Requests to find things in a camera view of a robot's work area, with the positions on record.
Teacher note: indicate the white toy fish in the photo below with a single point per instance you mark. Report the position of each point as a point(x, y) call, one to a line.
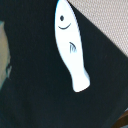
point(69, 45)

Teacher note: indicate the beige woven placemat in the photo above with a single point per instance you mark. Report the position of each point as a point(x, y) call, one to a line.
point(110, 16)

